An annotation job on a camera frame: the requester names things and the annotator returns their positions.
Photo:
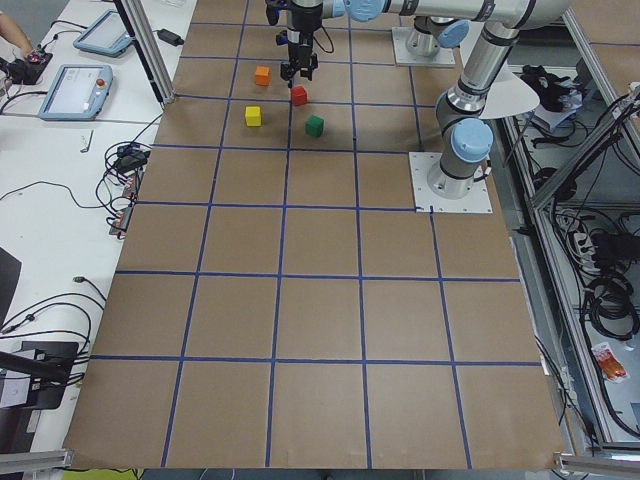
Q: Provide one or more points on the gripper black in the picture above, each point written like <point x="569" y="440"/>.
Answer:
<point x="301" y="31"/>

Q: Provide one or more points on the red wooden block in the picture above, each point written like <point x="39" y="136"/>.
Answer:
<point x="298" y="95"/>

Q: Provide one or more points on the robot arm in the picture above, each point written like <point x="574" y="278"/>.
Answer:
<point x="467" y="139"/>
<point x="448" y="32"/>

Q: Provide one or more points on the orange wooden block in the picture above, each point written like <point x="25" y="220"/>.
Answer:
<point x="262" y="76"/>

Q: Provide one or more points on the green wooden block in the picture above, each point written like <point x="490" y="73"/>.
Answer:
<point x="314" y="126"/>

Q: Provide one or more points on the yellow wooden block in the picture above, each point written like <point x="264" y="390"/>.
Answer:
<point x="253" y="116"/>

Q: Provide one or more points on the black power adapter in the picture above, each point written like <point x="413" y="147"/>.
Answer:
<point x="170" y="37"/>

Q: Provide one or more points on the far teach pendant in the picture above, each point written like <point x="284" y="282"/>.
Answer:
<point x="106" y="36"/>

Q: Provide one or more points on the teach pendant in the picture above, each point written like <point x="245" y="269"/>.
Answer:
<point x="106" y="36"/>
<point x="77" y="93"/>

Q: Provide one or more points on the allen key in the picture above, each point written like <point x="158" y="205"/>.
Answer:
<point x="86" y="142"/>

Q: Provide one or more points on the near teach pendant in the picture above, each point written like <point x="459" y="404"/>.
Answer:
<point x="77" y="93"/>

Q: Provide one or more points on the red snack packet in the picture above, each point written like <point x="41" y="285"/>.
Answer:
<point x="612" y="369"/>

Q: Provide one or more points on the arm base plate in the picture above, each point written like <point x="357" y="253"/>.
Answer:
<point x="414" y="48"/>
<point x="435" y="192"/>

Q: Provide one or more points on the aluminium frame post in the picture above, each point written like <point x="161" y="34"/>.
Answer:
<point x="137" y="25"/>

